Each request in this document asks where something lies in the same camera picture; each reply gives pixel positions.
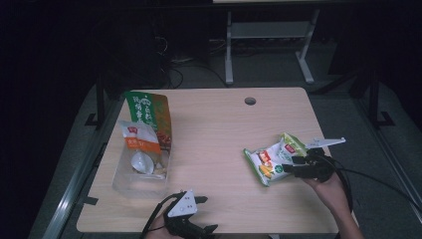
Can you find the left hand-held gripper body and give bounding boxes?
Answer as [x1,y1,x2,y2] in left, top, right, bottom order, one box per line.
[164,189,213,239]

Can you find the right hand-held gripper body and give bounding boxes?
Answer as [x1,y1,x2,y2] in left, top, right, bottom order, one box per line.
[298,137,346,183]

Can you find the white and green snack packet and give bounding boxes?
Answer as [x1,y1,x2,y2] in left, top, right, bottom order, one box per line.
[243,132,310,187]

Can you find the clear plastic container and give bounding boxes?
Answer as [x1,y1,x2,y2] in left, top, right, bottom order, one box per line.
[111,125,172,199]

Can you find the clear packet with orange label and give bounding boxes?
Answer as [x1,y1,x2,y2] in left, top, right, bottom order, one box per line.
[118,119,167,177]

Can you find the green sausage snack packet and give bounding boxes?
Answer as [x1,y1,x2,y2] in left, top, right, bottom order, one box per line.
[123,91,173,153]

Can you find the person's right hand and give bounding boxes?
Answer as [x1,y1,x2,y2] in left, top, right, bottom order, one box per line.
[303,172,351,213]

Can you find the person's left hand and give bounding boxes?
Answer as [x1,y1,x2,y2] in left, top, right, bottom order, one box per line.
[145,213,182,239]

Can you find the black metal stand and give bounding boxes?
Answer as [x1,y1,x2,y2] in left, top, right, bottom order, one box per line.
[84,76,107,130]
[367,69,396,128]

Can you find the left hand-held gripper cable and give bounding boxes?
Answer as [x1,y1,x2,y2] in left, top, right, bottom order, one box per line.
[140,191,182,239]

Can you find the hand-held gripper cable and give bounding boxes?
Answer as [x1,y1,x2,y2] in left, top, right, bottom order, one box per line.
[332,158,422,213]
[140,191,182,239]

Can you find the right hand-held gripper cable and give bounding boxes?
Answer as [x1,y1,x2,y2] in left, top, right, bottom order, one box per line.
[332,158,422,213]

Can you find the grey aluminium rail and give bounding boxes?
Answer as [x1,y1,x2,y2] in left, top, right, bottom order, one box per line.
[43,142,110,239]

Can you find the black floor cables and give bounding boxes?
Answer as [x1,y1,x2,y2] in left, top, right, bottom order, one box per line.
[158,36,230,89]

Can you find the white metal stand frame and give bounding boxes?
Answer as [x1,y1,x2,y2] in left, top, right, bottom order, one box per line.
[224,9,321,86]

